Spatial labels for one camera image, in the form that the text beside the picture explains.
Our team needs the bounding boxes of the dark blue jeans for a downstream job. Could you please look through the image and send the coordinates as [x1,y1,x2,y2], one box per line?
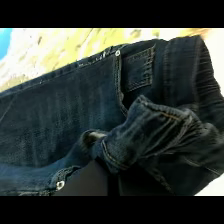
[0,34,224,197]

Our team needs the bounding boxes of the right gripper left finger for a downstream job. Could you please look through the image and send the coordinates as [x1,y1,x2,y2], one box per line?
[54,159,112,197]

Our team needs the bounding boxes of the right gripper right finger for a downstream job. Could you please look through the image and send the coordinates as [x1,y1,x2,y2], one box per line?
[116,168,175,197]

